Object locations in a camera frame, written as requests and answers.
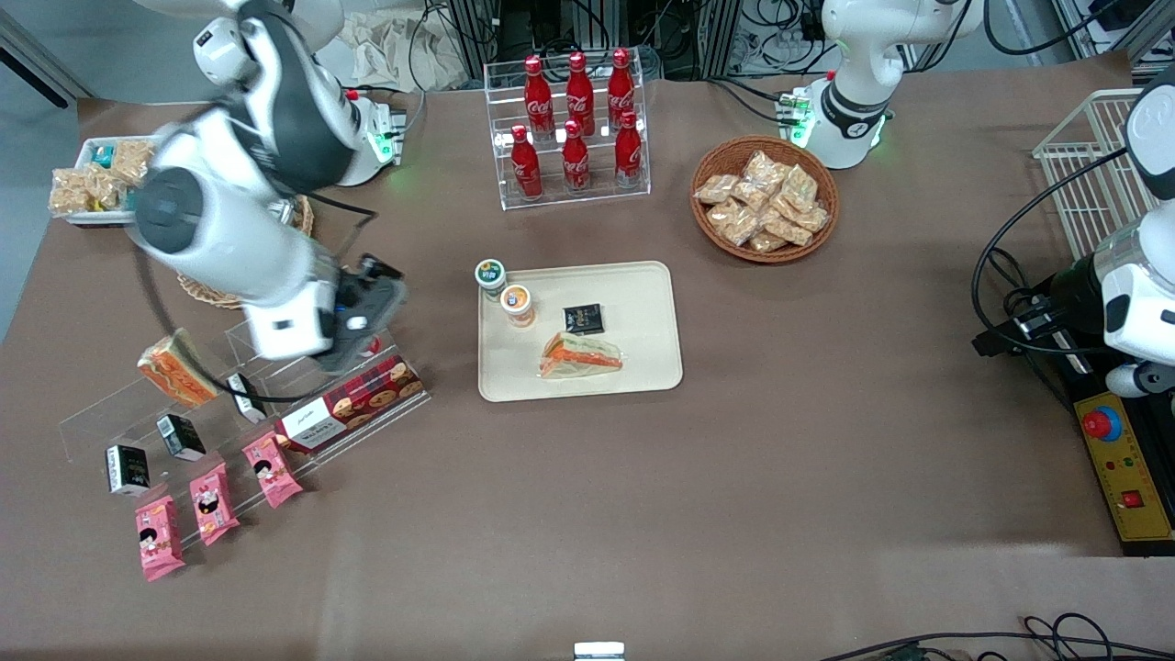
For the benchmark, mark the rice cracker snack pack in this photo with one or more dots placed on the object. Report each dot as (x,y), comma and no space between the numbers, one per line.
(716,189)
(812,218)
(765,168)
(767,242)
(108,188)
(732,223)
(788,228)
(133,158)
(799,188)
(69,193)

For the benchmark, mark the oval wicker basket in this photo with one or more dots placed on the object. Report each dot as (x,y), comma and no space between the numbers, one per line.
(207,292)

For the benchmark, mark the white rectangular bin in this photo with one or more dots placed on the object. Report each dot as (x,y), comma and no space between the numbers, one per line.
(92,218)

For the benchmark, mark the orange lid cup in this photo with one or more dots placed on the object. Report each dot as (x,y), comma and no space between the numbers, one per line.
(518,301)

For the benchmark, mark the clear acrylic bottle rack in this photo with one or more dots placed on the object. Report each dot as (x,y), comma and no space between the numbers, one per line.
(496,197)

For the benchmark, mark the beige plastic tray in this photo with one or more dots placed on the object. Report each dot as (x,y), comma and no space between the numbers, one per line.
(643,303)

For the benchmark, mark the red cola bottle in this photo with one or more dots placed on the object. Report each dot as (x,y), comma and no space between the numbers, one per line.
(576,163)
(629,156)
(621,92)
(539,101)
(580,96)
(526,170)

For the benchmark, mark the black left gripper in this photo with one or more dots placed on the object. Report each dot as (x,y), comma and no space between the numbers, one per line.
(1071,286)

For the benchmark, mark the red lid yogurt cup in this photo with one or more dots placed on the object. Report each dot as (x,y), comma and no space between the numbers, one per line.
(371,347)

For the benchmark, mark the red plaid cookie box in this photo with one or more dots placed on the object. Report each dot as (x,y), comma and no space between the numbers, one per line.
(358,404)

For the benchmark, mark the teal snack packet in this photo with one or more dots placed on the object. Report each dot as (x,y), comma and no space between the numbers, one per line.
(103,156)

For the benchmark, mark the yellow panel black control box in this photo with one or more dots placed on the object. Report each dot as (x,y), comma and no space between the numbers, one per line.
(1134,468)

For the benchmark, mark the red emergency stop button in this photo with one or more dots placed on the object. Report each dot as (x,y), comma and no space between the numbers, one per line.
(1100,423)

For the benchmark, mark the green lid cup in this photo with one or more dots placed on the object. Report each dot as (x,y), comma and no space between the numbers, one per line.
(490,274)

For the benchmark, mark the clear acrylic stepped shelf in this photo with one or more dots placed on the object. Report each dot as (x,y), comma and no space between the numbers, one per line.
(110,422)

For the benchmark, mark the round wicker basket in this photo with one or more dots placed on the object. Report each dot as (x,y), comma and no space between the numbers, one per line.
(711,151)

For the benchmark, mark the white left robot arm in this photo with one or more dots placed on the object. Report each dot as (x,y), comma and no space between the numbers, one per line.
(858,101)

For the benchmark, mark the white device edge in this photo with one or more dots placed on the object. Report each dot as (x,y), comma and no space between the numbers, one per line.
(598,652)

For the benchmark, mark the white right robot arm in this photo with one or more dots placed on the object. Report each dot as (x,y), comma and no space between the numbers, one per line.
(229,239)

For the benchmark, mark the pink snack packet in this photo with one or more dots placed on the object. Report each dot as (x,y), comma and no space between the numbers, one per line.
(271,470)
(158,540)
(213,505)

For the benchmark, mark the small black carton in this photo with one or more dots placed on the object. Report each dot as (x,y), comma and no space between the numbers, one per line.
(128,468)
(181,437)
(246,399)

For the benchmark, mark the beige crumpled cloth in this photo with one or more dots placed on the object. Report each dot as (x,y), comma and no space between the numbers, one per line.
(404,50)

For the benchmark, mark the triangular sandwich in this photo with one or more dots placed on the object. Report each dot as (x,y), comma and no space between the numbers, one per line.
(578,358)
(179,372)

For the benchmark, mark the small black snack box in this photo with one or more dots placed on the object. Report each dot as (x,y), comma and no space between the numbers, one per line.
(583,319)

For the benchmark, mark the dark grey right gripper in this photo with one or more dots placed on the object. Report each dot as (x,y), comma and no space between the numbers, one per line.
(380,269)

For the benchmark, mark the grey metal frame bar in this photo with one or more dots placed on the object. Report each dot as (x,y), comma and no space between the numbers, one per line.
(46,55)

